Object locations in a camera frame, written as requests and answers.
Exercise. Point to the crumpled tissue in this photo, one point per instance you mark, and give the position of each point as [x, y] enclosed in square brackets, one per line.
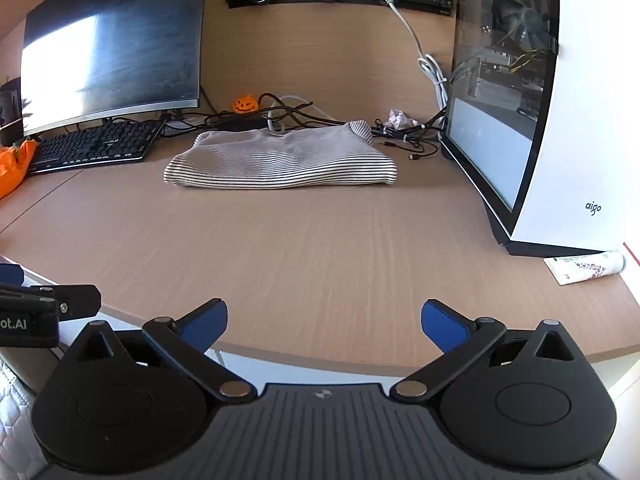
[400, 119]

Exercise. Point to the black computer monitor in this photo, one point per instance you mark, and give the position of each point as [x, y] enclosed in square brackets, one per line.
[110, 50]

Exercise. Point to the striped white garment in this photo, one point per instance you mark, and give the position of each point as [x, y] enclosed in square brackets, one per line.
[280, 160]

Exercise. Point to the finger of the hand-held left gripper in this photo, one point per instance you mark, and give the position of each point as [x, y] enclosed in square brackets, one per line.
[75, 300]
[10, 274]

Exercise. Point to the black power adapter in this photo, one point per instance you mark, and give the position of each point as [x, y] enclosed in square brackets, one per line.
[242, 122]

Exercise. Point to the white quilted mattress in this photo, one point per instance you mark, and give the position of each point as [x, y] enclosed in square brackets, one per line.
[17, 420]

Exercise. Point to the small orange pumpkin figure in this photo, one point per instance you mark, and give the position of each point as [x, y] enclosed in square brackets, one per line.
[245, 104]

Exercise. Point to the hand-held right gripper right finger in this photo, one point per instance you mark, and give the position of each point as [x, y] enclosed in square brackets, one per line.
[442, 325]

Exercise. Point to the white cream tube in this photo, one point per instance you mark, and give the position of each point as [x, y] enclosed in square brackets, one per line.
[582, 267]

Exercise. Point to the black keyboard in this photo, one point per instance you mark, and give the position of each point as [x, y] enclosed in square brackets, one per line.
[95, 146]

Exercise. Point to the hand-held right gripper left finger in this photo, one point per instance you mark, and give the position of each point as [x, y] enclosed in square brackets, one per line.
[206, 324]

